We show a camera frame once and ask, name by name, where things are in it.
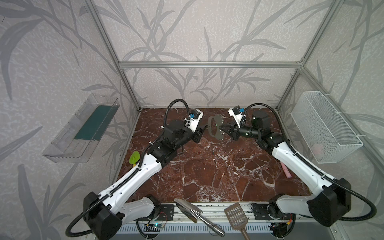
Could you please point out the purple hand rake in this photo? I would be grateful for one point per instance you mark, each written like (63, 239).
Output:
(286, 170)

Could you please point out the white wire mesh basket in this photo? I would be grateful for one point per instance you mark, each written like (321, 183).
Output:
(320, 123)

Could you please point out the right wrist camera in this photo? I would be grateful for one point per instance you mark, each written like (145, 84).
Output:
(239, 114)

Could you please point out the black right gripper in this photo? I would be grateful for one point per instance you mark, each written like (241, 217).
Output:
(234, 132)

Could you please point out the aluminium frame post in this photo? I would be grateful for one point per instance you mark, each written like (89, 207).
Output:
(99, 25)
(331, 13)

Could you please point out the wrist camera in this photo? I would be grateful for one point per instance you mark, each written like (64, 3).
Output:
(239, 114)
(195, 118)

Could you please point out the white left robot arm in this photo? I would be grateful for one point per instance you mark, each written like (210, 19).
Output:
(105, 212)

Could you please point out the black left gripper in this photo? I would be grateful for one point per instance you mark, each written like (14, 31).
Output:
(197, 135)

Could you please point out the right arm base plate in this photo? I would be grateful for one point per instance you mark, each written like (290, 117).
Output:
(268, 212)

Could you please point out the aluminium frame post right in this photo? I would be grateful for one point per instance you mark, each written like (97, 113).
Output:
(331, 13)

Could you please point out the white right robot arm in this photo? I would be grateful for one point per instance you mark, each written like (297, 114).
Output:
(327, 203)

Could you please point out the brown slotted scoop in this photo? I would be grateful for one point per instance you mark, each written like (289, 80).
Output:
(237, 219)

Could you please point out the steel garden trowel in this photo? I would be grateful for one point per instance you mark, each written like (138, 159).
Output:
(194, 214)

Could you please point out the clear plastic wall bin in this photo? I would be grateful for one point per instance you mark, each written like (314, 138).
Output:
(79, 138)

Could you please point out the pink object in basket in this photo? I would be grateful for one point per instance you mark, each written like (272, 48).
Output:
(318, 151)

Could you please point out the aluminium frame crossbar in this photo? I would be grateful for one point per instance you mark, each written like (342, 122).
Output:
(252, 65)

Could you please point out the aluminium frame post left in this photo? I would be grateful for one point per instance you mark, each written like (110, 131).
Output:
(99, 25)

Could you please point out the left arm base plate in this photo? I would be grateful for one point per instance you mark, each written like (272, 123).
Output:
(166, 212)

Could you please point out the green yellow garden spade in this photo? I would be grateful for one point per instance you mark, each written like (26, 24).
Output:
(134, 158)

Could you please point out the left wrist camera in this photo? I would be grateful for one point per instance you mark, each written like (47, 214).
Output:
(195, 118)

